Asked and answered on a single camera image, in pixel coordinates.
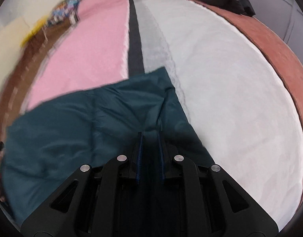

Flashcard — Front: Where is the yellow pillow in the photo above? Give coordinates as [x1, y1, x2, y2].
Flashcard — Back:
[20, 16, 52, 48]

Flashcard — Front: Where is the striped pink brown white blanket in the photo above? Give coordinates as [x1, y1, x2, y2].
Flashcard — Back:
[0, 0, 303, 232]

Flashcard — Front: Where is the red bedspread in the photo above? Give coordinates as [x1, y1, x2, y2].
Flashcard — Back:
[109, 0, 303, 158]

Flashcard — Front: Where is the white headboard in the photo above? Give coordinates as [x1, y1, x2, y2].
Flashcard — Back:
[0, 2, 47, 109]

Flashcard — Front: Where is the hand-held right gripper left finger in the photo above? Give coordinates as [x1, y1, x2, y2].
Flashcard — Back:
[20, 131, 143, 237]

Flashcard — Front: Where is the colourful printed pillow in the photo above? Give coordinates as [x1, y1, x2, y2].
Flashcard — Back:
[45, 0, 91, 28]

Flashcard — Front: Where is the teal quilted puffer jacket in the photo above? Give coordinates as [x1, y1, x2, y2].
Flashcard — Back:
[0, 67, 216, 229]

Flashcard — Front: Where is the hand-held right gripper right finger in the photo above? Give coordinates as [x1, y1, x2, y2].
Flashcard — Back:
[158, 131, 281, 237]

